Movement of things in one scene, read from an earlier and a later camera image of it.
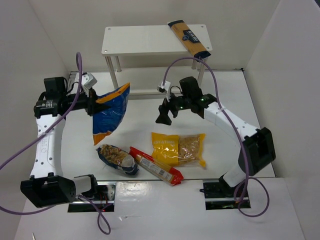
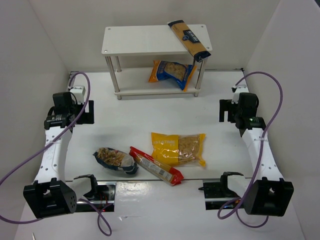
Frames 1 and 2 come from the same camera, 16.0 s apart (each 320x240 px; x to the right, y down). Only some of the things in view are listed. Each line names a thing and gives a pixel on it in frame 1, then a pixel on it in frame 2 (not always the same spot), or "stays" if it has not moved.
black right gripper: x=171 y=104 to x=225 y=110
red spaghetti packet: x=165 y=172 stays
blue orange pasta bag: x=106 y=120 to x=181 y=73
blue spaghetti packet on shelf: x=189 y=39 stays
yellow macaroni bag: x=181 y=150 stays
